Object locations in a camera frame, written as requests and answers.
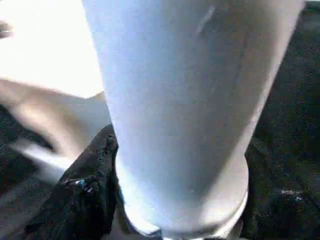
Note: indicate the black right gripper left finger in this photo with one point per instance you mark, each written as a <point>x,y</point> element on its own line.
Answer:
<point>82,195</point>

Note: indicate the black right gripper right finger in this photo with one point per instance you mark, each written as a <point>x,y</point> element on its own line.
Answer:
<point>282,205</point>

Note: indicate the white plastic table leg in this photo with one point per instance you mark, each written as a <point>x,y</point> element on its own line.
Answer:
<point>187,112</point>

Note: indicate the white plastic table top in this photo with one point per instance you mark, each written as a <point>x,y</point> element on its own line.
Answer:
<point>45,62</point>

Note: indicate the black plastic mat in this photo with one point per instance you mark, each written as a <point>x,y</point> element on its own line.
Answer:
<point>297,87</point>

